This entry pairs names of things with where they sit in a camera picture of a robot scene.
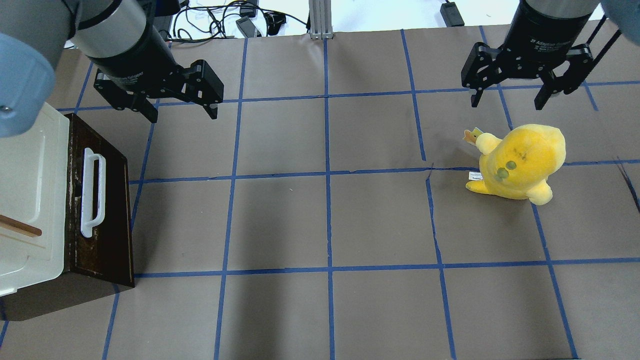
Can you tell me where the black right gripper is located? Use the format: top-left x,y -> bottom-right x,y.
461,4 -> 595,111

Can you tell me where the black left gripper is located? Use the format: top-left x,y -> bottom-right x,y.
91,23 -> 225,124

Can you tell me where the white drawer handle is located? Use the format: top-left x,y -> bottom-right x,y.
80,147 -> 107,239

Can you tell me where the dark brown wooden drawer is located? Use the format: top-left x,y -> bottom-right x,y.
1,114 -> 135,321

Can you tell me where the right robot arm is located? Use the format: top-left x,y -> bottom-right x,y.
461,0 -> 640,110

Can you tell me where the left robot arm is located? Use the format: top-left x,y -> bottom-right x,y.
0,0 -> 224,138

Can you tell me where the black box top right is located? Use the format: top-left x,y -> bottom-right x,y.
439,0 -> 466,28

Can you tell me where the yellow plush toy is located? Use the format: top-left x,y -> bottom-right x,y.
463,124 -> 567,206

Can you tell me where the black power adapter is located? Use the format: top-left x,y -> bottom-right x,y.
235,16 -> 263,38

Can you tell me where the cream white cabinet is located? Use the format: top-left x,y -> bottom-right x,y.
0,104 -> 70,296

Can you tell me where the wooden stick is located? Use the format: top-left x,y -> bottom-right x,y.
0,214 -> 42,238

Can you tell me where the black cables bundle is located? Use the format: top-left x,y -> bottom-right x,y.
152,0 -> 309,44

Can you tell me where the aluminium frame post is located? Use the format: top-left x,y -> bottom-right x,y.
308,0 -> 335,40

